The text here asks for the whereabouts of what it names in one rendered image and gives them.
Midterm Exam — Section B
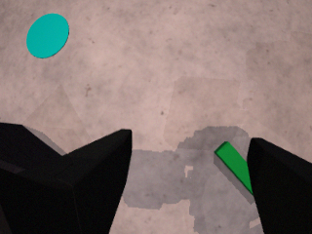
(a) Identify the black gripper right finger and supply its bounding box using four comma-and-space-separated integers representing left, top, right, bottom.
247, 137, 312, 234

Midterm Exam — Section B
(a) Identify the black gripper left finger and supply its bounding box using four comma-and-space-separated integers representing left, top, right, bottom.
0, 129, 133, 234

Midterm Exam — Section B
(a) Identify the green rectangular post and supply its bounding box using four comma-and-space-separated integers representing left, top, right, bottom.
214, 141, 254, 195

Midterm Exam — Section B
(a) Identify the cyan flat circle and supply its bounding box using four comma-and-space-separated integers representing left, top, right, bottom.
26, 13, 69, 59

